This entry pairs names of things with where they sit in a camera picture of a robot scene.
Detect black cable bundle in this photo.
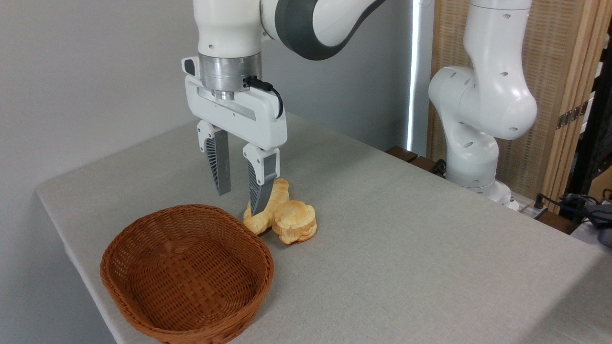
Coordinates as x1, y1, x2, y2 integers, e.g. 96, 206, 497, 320
535, 189, 612, 231

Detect metal screen hinge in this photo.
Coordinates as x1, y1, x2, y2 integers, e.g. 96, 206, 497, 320
557, 102, 589, 130

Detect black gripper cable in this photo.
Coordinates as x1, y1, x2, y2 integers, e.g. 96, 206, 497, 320
244, 76, 284, 119

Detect dark brown wooden slat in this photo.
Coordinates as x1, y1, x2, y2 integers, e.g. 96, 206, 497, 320
535, 210, 579, 235
410, 156, 443, 176
385, 146, 418, 163

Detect wooden rattan folding screen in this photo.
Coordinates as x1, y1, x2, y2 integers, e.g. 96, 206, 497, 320
427, 0, 612, 214

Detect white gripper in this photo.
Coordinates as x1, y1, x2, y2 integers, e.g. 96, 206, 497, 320
182, 56, 288, 216

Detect black metal stand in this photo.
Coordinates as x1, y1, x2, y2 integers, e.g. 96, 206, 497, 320
566, 61, 612, 196

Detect long golden bread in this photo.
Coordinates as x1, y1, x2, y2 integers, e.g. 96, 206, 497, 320
243, 179, 290, 236

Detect round flower-shaped bread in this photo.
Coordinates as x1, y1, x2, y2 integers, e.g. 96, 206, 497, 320
272, 200, 318, 245

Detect brown wicker basket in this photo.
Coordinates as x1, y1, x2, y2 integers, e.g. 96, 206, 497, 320
100, 204, 275, 344

